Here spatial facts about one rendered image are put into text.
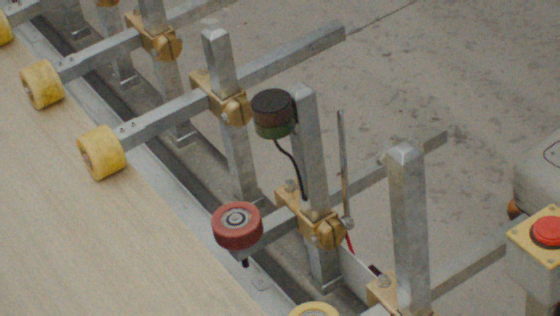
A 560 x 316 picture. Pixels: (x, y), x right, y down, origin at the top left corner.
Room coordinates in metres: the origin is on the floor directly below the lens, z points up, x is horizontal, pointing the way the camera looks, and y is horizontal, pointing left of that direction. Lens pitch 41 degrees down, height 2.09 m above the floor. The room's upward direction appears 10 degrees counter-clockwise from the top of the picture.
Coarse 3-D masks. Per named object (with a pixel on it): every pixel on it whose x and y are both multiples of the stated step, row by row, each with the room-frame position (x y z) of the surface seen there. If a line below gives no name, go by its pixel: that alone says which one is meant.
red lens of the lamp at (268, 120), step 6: (252, 108) 1.22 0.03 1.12; (288, 108) 1.21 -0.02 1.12; (252, 114) 1.22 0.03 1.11; (258, 114) 1.21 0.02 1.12; (264, 114) 1.20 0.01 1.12; (270, 114) 1.20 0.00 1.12; (276, 114) 1.20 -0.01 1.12; (282, 114) 1.20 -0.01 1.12; (288, 114) 1.21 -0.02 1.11; (258, 120) 1.21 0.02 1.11; (264, 120) 1.20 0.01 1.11; (270, 120) 1.20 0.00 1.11; (276, 120) 1.20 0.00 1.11; (282, 120) 1.20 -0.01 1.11; (288, 120) 1.20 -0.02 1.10; (270, 126) 1.20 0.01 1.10
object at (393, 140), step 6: (396, 132) 1.40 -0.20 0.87; (390, 138) 1.40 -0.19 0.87; (396, 138) 1.39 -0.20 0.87; (402, 138) 1.39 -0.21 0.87; (384, 144) 1.39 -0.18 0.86; (390, 144) 1.37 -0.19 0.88; (396, 144) 1.37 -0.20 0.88; (414, 144) 1.37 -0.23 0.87; (420, 144) 1.37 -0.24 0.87; (384, 150) 1.37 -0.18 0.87; (384, 156) 1.35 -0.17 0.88; (384, 162) 1.34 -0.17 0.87
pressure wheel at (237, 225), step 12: (228, 204) 1.26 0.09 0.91; (240, 204) 1.26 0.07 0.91; (252, 204) 1.25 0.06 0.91; (216, 216) 1.24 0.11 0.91; (228, 216) 1.24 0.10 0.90; (240, 216) 1.23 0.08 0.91; (252, 216) 1.23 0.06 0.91; (216, 228) 1.21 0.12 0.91; (228, 228) 1.21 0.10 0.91; (240, 228) 1.20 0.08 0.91; (252, 228) 1.20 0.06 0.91; (216, 240) 1.21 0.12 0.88; (228, 240) 1.19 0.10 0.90; (240, 240) 1.19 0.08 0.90; (252, 240) 1.19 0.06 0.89
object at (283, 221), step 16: (432, 128) 1.41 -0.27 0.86; (432, 144) 1.39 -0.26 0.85; (368, 160) 1.36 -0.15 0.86; (352, 176) 1.33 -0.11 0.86; (368, 176) 1.33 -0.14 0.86; (384, 176) 1.34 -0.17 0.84; (336, 192) 1.30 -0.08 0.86; (352, 192) 1.31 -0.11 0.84; (288, 208) 1.28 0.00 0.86; (272, 224) 1.25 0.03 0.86; (288, 224) 1.25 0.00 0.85; (272, 240) 1.24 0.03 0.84; (240, 256) 1.21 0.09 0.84
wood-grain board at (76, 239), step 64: (0, 64) 1.77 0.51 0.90; (0, 128) 1.57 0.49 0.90; (64, 128) 1.53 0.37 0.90; (0, 192) 1.39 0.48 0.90; (64, 192) 1.36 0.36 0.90; (128, 192) 1.34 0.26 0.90; (0, 256) 1.24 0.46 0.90; (64, 256) 1.21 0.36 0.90; (128, 256) 1.19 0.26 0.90; (192, 256) 1.17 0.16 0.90
